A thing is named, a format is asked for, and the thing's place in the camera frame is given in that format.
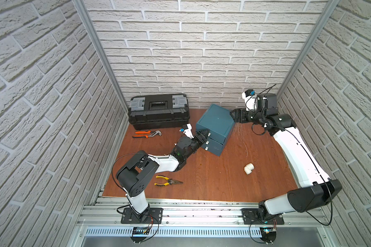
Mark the aluminium front rail frame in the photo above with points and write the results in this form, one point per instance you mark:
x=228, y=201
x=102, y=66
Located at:
x=193, y=218

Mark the white pipe elbow fitting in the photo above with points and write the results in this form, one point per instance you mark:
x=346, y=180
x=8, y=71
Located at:
x=249, y=168

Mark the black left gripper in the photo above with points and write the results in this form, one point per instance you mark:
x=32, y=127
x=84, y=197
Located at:
x=198, y=139

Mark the orange handled groove pliers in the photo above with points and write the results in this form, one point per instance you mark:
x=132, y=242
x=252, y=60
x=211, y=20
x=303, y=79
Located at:
x=146, y=134

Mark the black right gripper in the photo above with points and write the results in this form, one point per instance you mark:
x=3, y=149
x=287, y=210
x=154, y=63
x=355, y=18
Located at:
x=242, y=111

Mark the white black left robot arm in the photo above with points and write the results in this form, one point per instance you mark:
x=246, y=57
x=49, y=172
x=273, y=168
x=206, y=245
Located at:
x=137, y=173

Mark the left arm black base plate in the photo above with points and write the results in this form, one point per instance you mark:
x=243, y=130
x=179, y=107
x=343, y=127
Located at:
x=129, y=216

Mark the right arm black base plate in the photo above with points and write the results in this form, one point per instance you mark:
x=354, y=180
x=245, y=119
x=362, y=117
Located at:
x=260, y=216

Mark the left aluminium corner profile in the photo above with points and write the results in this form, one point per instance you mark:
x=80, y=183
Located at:
x=84, y=16

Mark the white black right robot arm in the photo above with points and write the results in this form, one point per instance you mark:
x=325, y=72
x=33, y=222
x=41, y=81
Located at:
x=315, y=187

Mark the yellow handled pliers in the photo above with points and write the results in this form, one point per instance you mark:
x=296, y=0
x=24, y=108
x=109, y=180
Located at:
x=167, y=182

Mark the aluminium corner profile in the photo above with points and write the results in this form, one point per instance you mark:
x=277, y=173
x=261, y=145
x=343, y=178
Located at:
x=318, y=27
x=84, y=16

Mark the teal drawer cabinet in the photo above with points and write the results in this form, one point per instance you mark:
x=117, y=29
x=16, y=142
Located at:
x=220, y=125

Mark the left controller board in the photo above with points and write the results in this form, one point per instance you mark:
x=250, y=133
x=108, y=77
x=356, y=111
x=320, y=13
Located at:
x=139, y=234

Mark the right aluminium corner profile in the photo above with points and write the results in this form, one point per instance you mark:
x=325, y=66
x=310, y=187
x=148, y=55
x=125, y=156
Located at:
x=318, y=27

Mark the right controller board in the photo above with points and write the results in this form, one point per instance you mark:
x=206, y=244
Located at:
x=268, y=235

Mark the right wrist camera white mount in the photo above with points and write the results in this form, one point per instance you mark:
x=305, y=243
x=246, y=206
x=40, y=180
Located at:
x=249, y=97

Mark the controller board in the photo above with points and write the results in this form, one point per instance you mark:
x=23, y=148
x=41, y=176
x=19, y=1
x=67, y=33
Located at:
x=268, y=235
x=139, y=234

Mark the black plastic toolbox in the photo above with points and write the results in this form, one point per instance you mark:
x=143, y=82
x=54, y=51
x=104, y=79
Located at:
x=158, y=111

